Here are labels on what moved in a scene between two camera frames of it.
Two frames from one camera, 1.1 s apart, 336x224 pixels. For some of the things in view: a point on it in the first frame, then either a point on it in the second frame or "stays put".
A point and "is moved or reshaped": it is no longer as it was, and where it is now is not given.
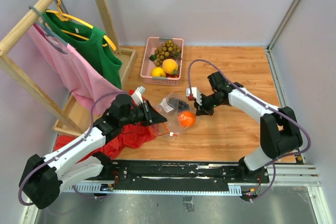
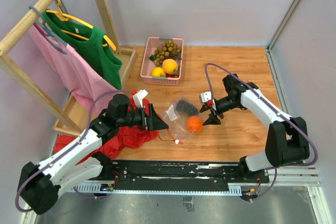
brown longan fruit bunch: x=169 y=50 stays put
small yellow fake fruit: x=169 y=65 stays put
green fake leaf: x=153 y=57 stays put
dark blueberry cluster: x=178 y=104 is moved or reshaped
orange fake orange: x=187 y=118 -> x=195 y=124
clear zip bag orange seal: x=180 y=110 is moved or reshaped
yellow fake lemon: x=158 y=72 stays put
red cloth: x=129 y=136 stays put
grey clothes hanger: x=55 y=41 stays put
